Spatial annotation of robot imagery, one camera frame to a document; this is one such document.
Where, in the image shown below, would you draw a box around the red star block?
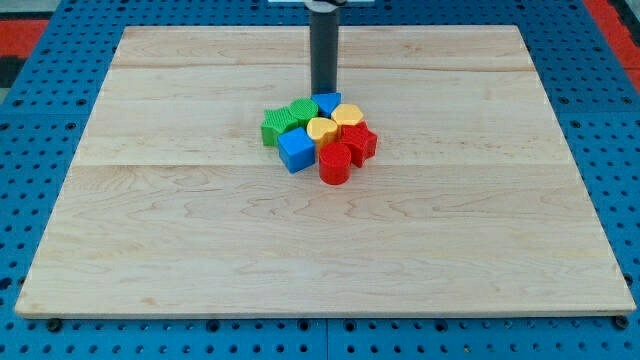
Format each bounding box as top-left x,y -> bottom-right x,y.
340,121 -> 378,168

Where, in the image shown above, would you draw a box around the green star block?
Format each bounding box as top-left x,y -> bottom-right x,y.
260,107 -> 298,146

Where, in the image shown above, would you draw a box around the red cylinder block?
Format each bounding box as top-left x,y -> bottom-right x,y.
319,142 -> 351,185

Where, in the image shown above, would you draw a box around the blue cube block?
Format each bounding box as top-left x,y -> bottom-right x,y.
277,128 -> 316,173

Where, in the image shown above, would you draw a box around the yellow heart block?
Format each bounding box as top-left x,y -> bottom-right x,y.
306,117 -> 338,151

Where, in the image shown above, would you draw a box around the yellow hexagon block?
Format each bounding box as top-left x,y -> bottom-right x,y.
331,104 -> 364,127

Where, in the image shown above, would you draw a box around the green cylinder block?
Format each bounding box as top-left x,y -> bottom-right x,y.
289,98 -> 319,128

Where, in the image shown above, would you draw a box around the blue triangle block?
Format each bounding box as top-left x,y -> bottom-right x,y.
311,92 -> 342,118

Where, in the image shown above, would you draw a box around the light wooden board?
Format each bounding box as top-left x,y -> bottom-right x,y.
15,25 -> 636,319

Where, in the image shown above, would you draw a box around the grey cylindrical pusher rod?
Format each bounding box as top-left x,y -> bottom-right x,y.
305,1 -> 339,95

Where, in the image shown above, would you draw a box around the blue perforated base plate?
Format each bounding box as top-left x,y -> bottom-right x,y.
1,1 -> 639,359

